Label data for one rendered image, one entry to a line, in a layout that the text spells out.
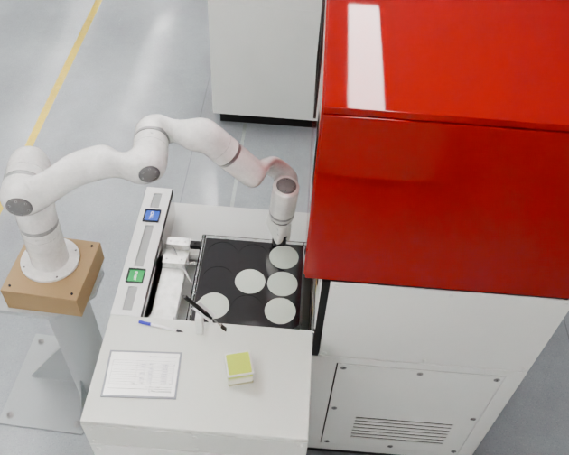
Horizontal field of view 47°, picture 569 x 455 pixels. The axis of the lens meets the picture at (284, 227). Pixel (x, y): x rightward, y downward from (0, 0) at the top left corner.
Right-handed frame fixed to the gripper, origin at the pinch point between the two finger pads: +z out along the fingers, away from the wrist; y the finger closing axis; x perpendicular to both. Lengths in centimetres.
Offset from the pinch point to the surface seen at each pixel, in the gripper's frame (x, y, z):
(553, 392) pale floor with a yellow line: 114, 72, 83
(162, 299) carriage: -43.5, 6.5, 3.3
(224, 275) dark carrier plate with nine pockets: -21.8, 6.2, 1.4
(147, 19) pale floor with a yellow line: 29, -282, 133
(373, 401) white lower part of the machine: 16, 57, 31
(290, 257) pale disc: 1.9, 7.5, 1.1
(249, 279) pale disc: -14.5, 10.8, 0.7
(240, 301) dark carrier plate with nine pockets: -20.6, 18.0, -0.2
